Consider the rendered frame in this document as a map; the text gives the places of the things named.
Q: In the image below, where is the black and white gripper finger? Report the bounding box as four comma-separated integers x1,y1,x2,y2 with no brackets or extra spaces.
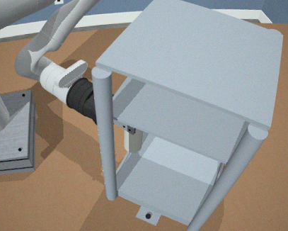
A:
113,119,136,135

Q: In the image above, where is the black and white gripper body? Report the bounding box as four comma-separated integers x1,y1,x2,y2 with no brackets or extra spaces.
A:
53,60,97,125

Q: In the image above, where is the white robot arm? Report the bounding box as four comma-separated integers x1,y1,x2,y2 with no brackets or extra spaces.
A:
0,0,100,132

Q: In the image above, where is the white bottle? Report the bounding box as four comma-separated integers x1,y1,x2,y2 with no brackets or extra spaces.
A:
124,129,143,153

